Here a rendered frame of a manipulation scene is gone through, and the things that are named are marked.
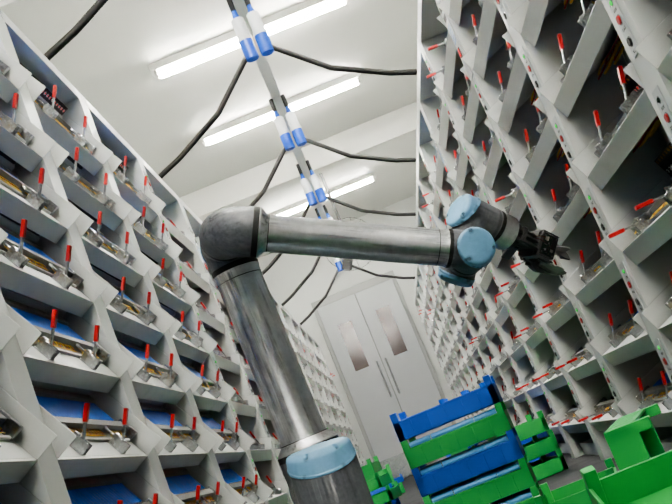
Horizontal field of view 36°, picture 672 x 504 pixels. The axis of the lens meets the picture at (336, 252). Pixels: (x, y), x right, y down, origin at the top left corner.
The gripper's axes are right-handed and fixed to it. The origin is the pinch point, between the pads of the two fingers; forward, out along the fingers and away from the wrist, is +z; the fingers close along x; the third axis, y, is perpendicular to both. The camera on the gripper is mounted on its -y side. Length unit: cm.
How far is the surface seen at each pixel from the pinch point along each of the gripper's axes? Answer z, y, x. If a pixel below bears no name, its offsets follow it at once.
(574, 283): 26.9, -26.2, 6.6
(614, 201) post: -14.2, 30.6, 7.9
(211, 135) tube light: 44, -478, 151
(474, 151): 28, -103, 64
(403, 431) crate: -8, -38, -51
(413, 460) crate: -4, -36, -57
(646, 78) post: -56, 80, 7
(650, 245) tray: -18, 49, -6
